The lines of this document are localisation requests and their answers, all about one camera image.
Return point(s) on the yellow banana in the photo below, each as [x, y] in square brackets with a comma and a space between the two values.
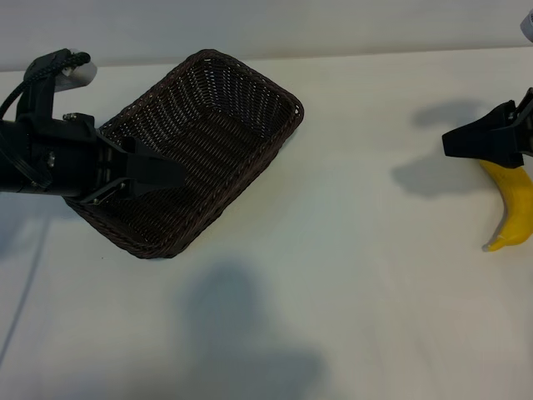
[516, 196]

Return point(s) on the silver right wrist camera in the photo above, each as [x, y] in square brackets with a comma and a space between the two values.
[529, 21]

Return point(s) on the dark brown woven basket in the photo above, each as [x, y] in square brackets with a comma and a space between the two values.
[216, 125]

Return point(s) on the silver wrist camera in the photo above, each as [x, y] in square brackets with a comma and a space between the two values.
[529, 21]
[79, 77]

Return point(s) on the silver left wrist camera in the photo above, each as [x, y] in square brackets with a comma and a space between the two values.
[79, 77]

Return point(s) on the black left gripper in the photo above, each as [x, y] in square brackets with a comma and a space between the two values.
[66, 158]

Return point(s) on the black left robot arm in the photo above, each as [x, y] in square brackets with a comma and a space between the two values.
[7, 158]

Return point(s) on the black left camera mount bracket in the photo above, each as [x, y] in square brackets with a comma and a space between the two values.
[39, 96]

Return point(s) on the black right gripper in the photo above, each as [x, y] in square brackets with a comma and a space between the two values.
[526, 108]

